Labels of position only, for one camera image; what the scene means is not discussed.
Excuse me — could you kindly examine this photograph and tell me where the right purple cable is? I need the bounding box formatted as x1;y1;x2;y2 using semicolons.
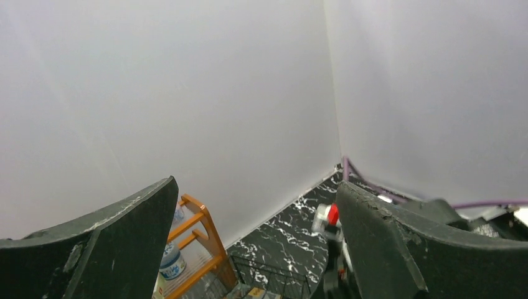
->
341;156;528;211

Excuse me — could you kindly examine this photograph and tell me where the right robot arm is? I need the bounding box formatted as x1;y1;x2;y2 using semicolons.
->
312;198;527;298

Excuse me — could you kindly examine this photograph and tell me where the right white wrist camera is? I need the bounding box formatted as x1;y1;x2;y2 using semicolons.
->
311;202;354;273

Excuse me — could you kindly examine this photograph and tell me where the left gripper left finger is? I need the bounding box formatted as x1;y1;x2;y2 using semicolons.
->
1;177;179;298

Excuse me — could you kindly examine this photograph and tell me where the small blue tin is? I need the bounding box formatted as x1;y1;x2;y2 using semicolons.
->
159;242;186;280

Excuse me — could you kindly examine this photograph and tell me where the black wire wine rack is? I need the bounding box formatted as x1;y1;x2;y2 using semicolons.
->
206;255;312;299

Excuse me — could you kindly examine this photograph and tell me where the small white cardboard box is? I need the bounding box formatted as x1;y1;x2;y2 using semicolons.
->
151;273;166;299

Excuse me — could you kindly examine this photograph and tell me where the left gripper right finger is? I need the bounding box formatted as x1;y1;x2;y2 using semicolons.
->
336;181;527;298

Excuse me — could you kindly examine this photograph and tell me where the orange wooden shelf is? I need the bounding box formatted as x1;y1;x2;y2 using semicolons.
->
164;194;237;298

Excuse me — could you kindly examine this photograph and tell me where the clear plastic round container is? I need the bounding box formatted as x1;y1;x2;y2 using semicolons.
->
171;204;186;227

